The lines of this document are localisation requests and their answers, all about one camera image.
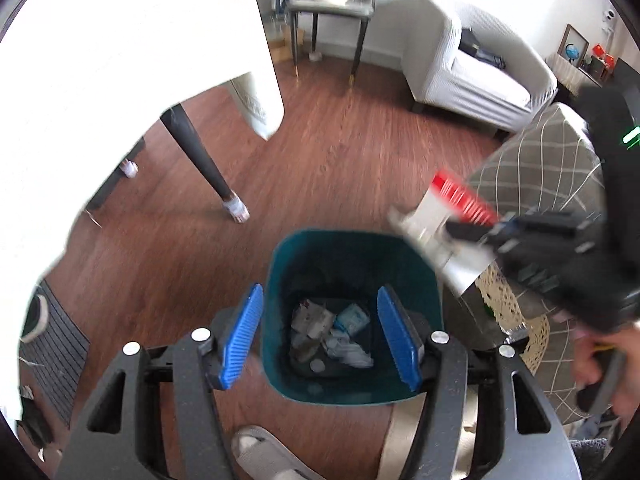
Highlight dark table leg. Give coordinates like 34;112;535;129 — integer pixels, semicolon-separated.
159;104;251;224
86;135;147;212

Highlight small red desk flags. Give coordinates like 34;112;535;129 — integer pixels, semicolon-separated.
591;43;616;69

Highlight white slipper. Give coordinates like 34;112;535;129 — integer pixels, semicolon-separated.
19;294;51;344

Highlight dark ribbed floor mat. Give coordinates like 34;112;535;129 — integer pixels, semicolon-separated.
19;279;92;427

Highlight dark teal waste bin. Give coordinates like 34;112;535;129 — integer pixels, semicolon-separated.
262;229;446;407

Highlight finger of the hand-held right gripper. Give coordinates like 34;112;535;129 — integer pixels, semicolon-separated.
444;211;586;243
487;239;561;297

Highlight person's right hand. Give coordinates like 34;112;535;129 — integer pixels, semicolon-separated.
572;326;640;413

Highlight side desk with fringed cloth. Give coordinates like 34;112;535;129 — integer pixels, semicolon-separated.
545;52;603;92

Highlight red and white carton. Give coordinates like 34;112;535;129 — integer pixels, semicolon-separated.
387;170;501;297

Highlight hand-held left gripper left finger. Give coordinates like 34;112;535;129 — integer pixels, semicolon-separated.
55;283;265;480

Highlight black monitor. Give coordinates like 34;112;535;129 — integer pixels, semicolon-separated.
612;57;640;92

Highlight black bag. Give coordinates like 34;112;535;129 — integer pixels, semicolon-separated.
457;27;506;69

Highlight grey slipper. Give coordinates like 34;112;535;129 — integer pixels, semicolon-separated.
232;424;313;480

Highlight white patterned tablecloth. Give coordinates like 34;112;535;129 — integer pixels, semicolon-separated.
0;0;287;422

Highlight cardboard box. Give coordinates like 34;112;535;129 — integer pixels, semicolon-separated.
267;29;306;64

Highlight blue tissue packet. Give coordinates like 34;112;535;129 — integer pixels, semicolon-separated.
333;303;371;336

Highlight grey dining chair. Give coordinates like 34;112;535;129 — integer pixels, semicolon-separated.
272;0;379;87

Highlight picture frame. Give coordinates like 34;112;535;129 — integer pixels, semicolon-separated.
557;23;589;69

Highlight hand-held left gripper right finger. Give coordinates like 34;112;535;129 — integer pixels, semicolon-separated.
376;284;584;480

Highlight grey armchair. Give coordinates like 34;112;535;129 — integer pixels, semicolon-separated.
401;0;559;137

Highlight round table grey checked cloth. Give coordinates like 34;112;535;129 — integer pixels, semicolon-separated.
459;102;610;427

